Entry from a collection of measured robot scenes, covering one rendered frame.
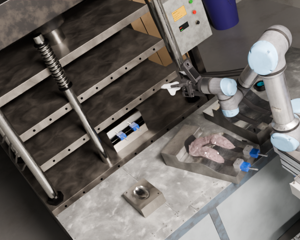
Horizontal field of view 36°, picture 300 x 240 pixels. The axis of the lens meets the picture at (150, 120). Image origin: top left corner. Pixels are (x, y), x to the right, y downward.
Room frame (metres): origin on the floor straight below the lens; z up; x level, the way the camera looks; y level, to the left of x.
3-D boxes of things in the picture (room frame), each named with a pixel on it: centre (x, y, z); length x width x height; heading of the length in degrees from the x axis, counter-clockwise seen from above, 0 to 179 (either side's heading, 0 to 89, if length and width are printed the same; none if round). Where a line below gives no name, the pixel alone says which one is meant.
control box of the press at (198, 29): (3.00, -0.50, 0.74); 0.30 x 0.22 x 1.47; 110
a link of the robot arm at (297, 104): (1.60, -0.62, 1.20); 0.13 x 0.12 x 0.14; 129
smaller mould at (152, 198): (1.97, 0.21, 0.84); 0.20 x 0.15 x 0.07; 20
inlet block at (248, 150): (1.88, -0.45, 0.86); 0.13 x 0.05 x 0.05; 38
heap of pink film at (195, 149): (2.06, -0.24, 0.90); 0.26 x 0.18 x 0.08; 38
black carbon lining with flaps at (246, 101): (2.25, -0.53, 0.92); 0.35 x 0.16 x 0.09; 20
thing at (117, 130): (2.83, 0.25, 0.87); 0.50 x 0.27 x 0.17; 20
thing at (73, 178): (2.88, 0.33, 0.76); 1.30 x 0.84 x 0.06; 110
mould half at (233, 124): (2.27, -0.54, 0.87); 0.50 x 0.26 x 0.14; 20
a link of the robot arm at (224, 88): (1.73, -0.36, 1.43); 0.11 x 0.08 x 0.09; 39
